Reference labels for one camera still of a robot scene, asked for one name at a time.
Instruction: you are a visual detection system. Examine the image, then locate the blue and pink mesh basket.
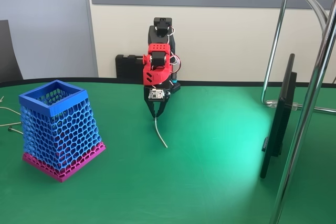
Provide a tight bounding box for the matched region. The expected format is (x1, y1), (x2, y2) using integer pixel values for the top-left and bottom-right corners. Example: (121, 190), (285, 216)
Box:
(18, 79), (107, 183)

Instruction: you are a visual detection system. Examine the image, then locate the black plastic case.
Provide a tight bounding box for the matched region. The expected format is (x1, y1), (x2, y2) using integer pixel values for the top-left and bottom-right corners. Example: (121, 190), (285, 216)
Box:
(115, 54), (148, 79)

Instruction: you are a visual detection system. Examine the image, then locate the green table cloth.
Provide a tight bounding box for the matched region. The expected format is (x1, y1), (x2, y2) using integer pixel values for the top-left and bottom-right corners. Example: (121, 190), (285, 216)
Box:
(0, 78), (336, 224)

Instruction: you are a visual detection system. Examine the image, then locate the black LED light panel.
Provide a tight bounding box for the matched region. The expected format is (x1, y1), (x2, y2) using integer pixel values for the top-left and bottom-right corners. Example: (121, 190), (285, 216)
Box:
(259, 53), (299, 180)

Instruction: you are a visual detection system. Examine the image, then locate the chrome stand pole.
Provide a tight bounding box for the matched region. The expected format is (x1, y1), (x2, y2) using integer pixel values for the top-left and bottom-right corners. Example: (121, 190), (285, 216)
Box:
(269, 0), (336, 224)

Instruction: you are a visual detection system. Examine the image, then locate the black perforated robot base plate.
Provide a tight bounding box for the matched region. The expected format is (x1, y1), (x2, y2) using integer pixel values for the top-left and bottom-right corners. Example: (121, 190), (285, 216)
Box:
(167, 81), (182, 94)

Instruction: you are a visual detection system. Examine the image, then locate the white and red servo cable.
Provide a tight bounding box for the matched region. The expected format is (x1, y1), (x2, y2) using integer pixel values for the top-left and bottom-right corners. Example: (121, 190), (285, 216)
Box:
(167, 26), (182, 74)

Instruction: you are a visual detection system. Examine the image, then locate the chrome tube frame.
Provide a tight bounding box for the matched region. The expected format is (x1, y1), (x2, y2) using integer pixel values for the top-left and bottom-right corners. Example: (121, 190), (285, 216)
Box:
(260, 0), (336, 116)

